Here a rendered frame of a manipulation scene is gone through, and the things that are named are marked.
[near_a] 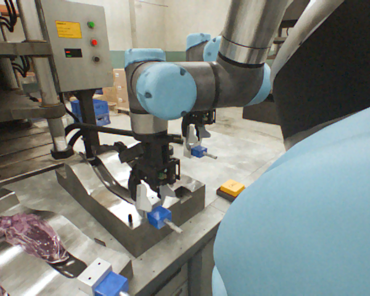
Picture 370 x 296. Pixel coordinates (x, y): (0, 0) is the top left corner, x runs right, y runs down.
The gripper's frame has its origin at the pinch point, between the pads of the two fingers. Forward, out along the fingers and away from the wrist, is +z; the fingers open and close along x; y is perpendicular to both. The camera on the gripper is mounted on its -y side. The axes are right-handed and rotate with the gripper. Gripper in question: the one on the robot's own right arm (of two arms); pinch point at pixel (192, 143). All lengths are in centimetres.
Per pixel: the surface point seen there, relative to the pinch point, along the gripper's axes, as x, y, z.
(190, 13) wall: 602, -551, -151
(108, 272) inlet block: -44.6, 18.8, 7.9
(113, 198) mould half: -32.6, 0.1, 6.5
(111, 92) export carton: 221, -460, 57
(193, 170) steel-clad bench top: 6.2, -4.8, 15.0
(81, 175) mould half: -34.8, -13.2, 3.3
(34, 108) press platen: -31, -62, -9
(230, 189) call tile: -0.1, 17.2, 11.3
